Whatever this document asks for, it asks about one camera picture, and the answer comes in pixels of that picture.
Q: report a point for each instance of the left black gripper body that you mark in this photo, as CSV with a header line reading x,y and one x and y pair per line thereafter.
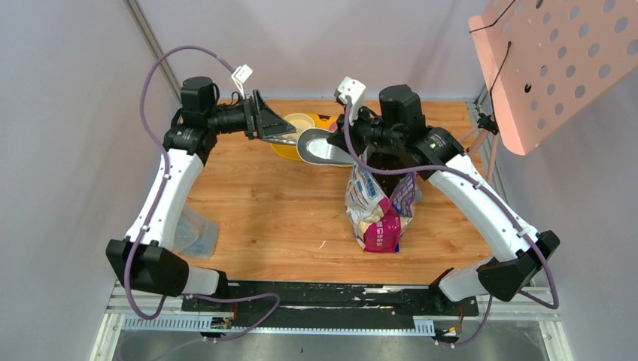
x,y
253,116

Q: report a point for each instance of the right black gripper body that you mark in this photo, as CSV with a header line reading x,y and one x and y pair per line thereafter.
x,y
366,131

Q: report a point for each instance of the metal scoop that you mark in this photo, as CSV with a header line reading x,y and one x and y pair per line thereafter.
x,y
311,147

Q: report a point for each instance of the pet food bag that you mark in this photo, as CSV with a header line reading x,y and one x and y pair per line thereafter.
x,y
380,208

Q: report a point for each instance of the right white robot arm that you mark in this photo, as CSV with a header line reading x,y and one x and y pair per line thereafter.
x,y
397,141

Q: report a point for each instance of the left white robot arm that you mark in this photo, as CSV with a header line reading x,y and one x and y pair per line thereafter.
x,y
144,260

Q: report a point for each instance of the brown pet food kibble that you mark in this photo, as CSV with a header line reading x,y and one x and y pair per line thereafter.
x,y
387,183

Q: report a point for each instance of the cream bowl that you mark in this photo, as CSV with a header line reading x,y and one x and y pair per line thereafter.
x,y
300,121

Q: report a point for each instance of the yellow double bowl feeder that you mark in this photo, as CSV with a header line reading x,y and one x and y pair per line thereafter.
x,y
324,122

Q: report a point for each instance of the pink perforated stand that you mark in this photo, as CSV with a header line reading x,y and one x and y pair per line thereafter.
x,y
561,79

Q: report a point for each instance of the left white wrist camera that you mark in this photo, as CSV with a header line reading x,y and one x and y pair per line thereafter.
x,y
239,76

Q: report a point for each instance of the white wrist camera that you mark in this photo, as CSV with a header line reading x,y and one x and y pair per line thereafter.
x,y
239,76
354,90

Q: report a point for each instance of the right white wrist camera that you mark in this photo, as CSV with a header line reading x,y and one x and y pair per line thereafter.
x,y
354,90

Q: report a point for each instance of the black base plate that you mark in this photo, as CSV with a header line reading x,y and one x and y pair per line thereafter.
x,y
307,305

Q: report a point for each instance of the aluminium rail frame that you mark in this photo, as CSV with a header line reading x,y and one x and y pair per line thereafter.
x,y
501,323

